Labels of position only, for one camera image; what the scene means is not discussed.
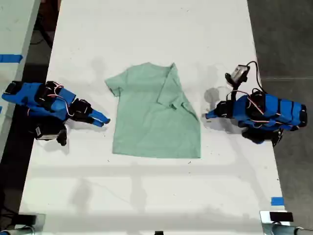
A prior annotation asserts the white side table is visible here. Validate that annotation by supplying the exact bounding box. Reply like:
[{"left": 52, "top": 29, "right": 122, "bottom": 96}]
[{"left": 0, "top": 0, "right": 42, "bottom": 160}]

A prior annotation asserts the long blue tape strip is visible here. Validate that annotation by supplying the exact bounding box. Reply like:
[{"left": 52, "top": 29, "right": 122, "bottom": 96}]
[{"left": 0, "top": 54, "right": 24, "bottom": 64}]

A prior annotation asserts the grey metal mounting plate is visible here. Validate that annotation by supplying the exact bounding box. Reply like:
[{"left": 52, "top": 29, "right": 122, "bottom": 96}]
[{"left": 16, "top": 212, "right": 46, "bottom": 231}]

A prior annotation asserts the black camera cable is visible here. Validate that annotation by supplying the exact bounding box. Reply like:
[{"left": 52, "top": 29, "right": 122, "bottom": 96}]
[{"left": 245, "top": 61, "right": 263, "bottom": 94}]

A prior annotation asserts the pale green T-shirt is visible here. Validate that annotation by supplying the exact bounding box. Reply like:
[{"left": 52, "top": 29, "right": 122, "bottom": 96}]
[{"left": 104, "top": 62, "right": 202, "bottom": 159}]

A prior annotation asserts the grey metal tube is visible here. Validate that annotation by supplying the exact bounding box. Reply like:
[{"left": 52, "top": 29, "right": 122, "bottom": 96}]
[
  {"left": 0, "top": 226, "right": 35, "bottom": 235},
  {"left": 270, "top": 223, "right": 313, "bottom": 235}
]

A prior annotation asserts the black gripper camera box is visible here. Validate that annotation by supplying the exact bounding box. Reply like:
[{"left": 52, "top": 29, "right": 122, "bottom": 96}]
[
  {"left": 33, "top": 123, "right": 68, "bottom": 147},
  {"left": 224, "top": 64, "right": 250, "bottom": 88}
]

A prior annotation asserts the black floor cable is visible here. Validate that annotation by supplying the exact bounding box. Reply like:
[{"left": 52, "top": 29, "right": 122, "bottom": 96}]
[{"left": 29, "top": 13, "right": 54, "bottom": 48}]

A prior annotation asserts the black camera stalk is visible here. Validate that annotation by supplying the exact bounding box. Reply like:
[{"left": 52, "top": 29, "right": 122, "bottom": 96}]
[{"left": 229, "top": 82, "right": 243, "bottom": 101}]

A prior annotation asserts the small black box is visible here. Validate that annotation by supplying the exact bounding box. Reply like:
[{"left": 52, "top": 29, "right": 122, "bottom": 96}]
[
  {"left": 18, "top": 213, "right": 38, "bottom": 225},
  {"left": 269, "top": 211, "right": 294, "bottom": 222}
]

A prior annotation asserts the short blue tape strip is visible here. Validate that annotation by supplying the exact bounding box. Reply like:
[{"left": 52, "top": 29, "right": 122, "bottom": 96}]
[{"left": 270, "top": 196, "right": 285, "bottom": 207}]

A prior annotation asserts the white metal mounting plate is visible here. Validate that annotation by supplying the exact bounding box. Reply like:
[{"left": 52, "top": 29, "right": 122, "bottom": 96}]
[{"left": 259, "top": 210, "right": 294, "bottom": 235}]

